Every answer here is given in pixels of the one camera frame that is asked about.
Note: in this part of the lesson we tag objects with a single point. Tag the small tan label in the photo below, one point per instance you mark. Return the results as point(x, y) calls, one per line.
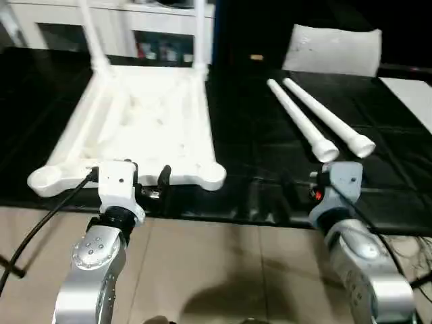
point(256, 57)

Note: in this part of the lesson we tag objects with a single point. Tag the white cabinet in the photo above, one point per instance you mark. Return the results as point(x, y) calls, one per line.
point(152, 20)

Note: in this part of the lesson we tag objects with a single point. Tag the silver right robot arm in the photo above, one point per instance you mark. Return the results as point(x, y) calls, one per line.
point(364, 263)

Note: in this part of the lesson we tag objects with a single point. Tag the black metal rod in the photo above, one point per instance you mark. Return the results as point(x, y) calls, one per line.
point(13, 268)

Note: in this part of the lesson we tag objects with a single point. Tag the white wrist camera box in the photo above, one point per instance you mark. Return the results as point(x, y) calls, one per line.
point(344, 182)
point(116, 184)

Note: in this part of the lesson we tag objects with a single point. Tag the white plastic table top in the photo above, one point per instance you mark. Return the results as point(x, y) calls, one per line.
point(141, 118)

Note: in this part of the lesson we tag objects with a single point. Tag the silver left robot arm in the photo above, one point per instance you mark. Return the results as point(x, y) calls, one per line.
point(91, 270)

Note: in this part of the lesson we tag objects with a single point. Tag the white flat board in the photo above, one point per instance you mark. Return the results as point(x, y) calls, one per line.
point(411, 101)

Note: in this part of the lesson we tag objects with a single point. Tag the white plastic table leg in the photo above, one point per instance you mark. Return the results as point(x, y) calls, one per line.
point(200, 33)
point(297, 114)
point(92, 33)
point(324, 111)

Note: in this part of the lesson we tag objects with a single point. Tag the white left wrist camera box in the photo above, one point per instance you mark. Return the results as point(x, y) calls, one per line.
point(116, 184)

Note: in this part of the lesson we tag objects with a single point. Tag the black mat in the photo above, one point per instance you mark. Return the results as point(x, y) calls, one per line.
point(270, 118)

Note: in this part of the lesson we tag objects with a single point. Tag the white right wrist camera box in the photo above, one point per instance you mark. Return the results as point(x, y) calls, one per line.
point(344, 182)

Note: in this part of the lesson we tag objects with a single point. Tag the black bar with red light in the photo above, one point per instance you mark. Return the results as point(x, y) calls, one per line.
point(405, 69)

